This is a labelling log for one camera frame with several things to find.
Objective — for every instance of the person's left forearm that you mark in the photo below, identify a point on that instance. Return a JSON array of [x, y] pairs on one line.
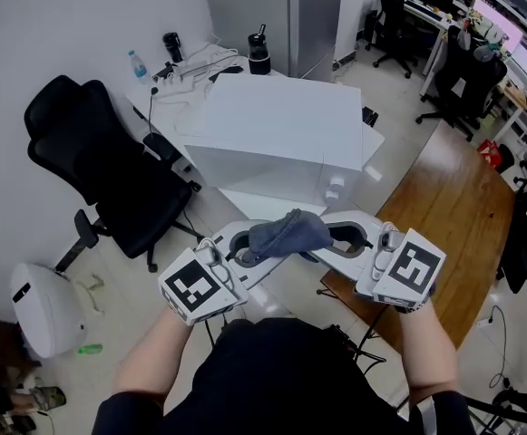
[[154, 356]]

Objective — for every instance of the grey-blue cloth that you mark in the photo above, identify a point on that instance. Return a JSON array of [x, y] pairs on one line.
[[290, 236]]

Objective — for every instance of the white microwave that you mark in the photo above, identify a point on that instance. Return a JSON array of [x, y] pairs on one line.
[[281, 120]]

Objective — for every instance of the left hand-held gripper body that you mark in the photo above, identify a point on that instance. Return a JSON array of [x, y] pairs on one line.
[[192, 288]]

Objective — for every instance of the black high-back office chair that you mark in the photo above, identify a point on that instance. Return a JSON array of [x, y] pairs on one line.
[[109, 166]]

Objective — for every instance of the black office chair with clothes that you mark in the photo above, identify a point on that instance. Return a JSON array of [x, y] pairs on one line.
[[465, 84]]

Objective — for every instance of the pair of shoes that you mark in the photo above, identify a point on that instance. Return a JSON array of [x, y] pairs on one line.
[[47, 398]]

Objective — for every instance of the black tumbler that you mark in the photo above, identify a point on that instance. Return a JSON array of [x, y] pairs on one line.
[[172, 45]]

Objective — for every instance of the grey metal cabinet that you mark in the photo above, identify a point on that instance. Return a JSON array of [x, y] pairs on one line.
[[315, 21]]

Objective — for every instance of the green plastic bottle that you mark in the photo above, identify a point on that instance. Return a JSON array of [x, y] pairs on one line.
[[90, 348]]

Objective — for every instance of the clear plastic water bottle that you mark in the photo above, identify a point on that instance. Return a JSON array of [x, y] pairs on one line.
[[139, 68]]

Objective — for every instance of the person's right forearm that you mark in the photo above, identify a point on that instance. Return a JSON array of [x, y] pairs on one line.
[[426, 347]]

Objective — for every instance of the white power strip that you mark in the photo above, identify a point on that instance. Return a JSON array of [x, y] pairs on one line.
[[181, 71]]

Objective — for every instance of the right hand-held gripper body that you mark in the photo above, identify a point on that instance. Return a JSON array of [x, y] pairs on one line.
[[415, 265]]

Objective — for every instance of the black mesh office chair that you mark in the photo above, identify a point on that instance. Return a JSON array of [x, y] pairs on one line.
[[392, 21]]

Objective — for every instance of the small black device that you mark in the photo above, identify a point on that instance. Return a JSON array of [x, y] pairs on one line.
[[370, 116]]

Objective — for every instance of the pink-lit monitor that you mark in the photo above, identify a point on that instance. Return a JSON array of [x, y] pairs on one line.
[[499, 23]]

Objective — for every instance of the red box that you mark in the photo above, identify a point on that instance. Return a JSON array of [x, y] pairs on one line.
[[490, 153]]

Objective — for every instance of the white shelf desk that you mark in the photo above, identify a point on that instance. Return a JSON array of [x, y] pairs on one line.
[[435, 21]]

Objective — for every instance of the white rounded bin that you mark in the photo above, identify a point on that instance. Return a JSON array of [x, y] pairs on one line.
[[45, 311]]

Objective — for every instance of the person's black clothing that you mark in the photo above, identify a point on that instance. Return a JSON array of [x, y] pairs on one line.
[[285, 379]]

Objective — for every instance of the black jug with lid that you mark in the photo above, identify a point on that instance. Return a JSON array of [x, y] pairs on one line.
[[259, 55]]

